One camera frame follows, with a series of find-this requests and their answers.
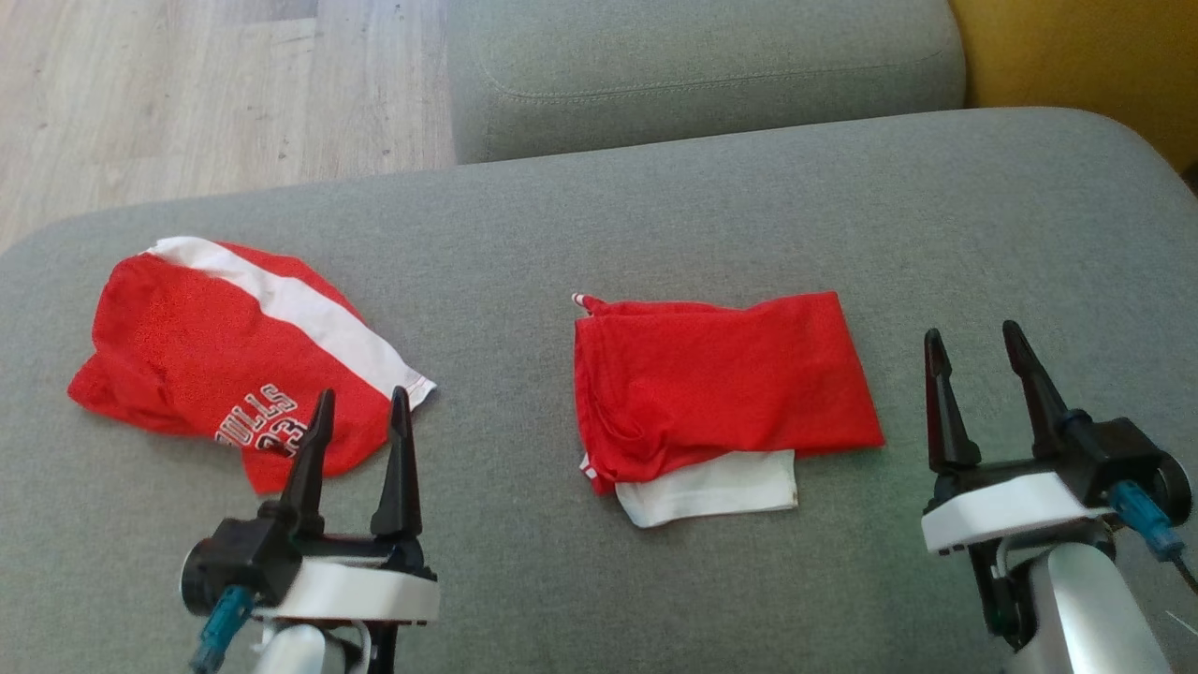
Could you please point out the red Bulls shorts white stripe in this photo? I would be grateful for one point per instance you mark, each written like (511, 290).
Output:
(187, 346)

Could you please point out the red Bulls 23 jersey shirt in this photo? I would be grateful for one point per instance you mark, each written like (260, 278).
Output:
(730, 374)

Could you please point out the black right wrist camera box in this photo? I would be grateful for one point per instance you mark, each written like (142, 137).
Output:
(1132, 459)

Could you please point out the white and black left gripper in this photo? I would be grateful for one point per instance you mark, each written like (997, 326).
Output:
(365, 590)

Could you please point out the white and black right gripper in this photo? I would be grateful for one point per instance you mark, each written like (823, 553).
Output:
(1001, 505)

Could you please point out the yellow sofa backrest cushion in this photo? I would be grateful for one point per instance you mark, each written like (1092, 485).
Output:
(1086, 65)

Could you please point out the grey sofa seat cushion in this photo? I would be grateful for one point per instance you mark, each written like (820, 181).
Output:
(702, 75)

